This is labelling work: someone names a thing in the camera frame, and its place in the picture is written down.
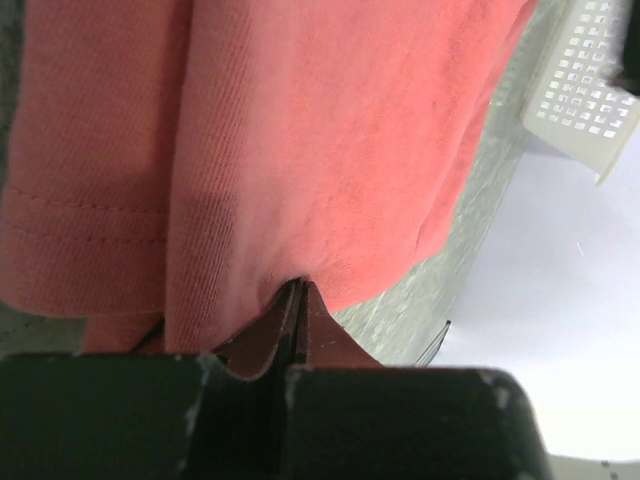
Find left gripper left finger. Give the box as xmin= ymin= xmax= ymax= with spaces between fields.
xmin=213 ymin=280 xmax=300 ymax=381

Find red t shirt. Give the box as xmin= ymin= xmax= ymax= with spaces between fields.
xmin=1 ymin=1 xmax=535 ymax=352

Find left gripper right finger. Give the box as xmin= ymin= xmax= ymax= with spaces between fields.
xmin=297 ymin=281 xmax=382 ymax=369

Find white plastic basket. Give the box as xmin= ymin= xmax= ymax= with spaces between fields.
xmin=521 ymin=1 xmax=639 ymax=184

